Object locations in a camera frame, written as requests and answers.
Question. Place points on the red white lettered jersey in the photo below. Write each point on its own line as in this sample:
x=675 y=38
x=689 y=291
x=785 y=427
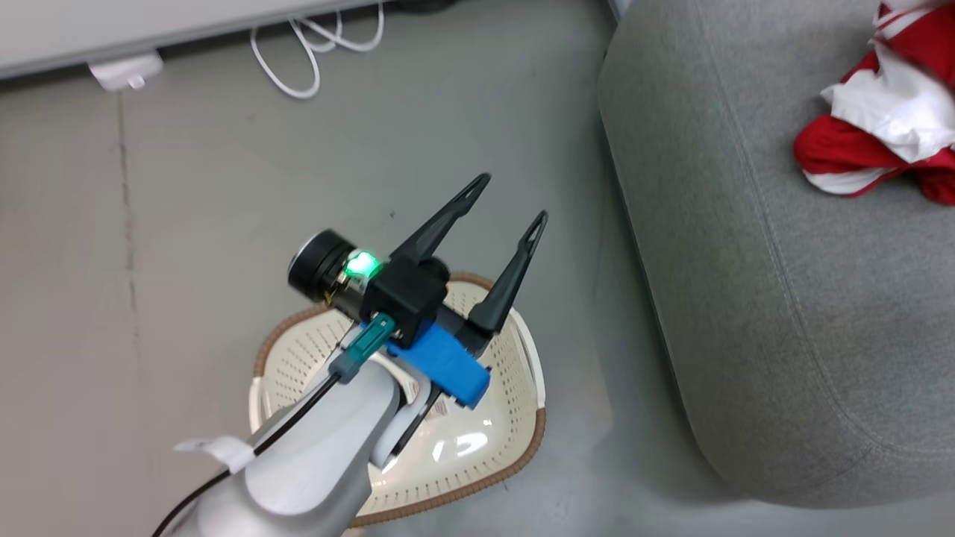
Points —
x=895 y=104

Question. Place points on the white paper label tag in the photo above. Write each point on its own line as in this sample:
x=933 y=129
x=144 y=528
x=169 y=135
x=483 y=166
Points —
x=220 y=451

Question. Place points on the grey fabric sofa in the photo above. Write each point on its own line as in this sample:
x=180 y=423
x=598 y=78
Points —
x=761 y=261

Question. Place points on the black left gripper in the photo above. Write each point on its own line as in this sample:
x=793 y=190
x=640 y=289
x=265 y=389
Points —
x=406 y=294

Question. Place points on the large white partition panel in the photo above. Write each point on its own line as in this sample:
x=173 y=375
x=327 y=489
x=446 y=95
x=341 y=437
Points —
x=112 y=26

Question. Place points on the cream plastic laundry basket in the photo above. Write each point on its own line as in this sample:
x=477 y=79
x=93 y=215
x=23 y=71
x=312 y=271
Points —
x=477 y=440

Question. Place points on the white power strip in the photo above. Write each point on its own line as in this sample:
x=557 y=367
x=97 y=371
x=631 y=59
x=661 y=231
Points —
x=123 y=72

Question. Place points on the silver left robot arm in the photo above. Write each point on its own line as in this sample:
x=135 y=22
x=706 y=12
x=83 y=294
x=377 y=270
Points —
x=321 y=455

